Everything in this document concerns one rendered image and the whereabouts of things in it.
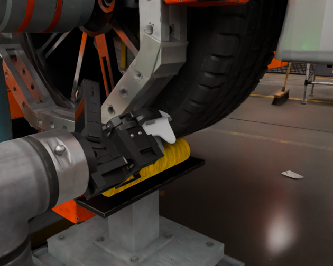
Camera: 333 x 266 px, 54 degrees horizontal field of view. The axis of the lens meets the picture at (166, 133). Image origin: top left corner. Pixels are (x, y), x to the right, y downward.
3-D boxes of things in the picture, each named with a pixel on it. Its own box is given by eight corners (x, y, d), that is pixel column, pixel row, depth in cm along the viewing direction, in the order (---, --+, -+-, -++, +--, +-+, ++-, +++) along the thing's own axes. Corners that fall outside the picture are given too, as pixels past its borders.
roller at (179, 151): (197, 159, 80) (197, 137, 79) (103, 206, 58) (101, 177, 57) (178, 154, 84) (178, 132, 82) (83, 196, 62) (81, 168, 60)
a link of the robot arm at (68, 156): (10, 160, 42) (31, 116, 36) (45, 150, 46) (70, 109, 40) (43, 220, 40) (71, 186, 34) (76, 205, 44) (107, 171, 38)
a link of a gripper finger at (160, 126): (185, 141, 57) (148, 156, 50) (166, 114, 58) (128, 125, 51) (195, 131, 55) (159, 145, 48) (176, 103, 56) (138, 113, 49)
